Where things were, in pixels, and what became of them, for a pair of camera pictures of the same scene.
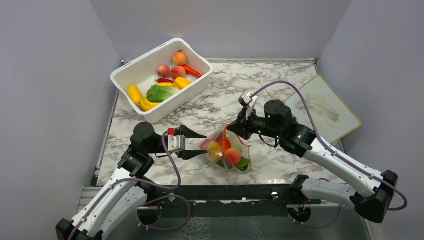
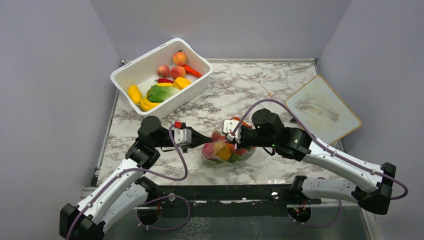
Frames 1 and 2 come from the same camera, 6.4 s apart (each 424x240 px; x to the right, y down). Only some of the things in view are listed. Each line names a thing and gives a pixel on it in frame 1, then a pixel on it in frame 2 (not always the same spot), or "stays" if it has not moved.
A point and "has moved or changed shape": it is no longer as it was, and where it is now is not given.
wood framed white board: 334,119 stays
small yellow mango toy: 215,152 → 222,151
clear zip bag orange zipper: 224,147 has moved or changed shape
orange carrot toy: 190,70 stays
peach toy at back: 179,58 stays
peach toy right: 178,71 stays
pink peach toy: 163,71 stays
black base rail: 272,194 stays
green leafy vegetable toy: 243,165 → 234,158
